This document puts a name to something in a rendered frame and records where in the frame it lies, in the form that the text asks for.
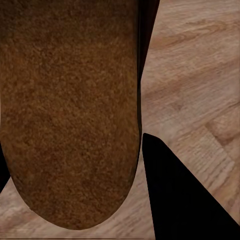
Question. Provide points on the sandal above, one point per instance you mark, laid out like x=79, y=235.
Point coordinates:
x=70, y=103

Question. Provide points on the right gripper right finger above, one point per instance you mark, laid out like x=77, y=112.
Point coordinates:
x=182, y=208

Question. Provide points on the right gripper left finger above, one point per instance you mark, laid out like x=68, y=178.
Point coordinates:
x=4, y=172

